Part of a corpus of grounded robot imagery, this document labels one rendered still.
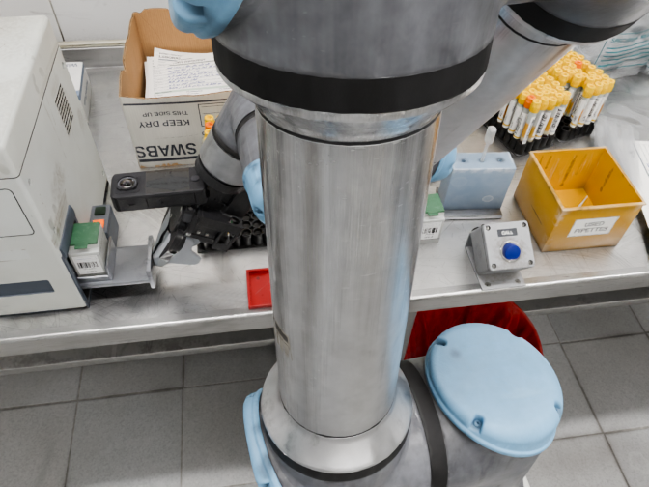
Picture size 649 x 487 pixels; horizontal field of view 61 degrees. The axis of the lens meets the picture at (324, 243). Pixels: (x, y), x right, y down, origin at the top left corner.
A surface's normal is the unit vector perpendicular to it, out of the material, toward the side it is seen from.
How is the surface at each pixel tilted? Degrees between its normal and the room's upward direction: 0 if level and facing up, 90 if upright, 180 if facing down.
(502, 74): 119
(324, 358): 84
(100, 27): 90
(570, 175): 90
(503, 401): 9
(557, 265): 0
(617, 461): 0
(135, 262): 0
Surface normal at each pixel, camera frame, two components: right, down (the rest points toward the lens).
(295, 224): -0.54, 0.57
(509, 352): 0.15, -0.72
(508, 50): -0.44, 0.87
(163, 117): 0.14, 0.77
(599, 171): -0.99, 0.08
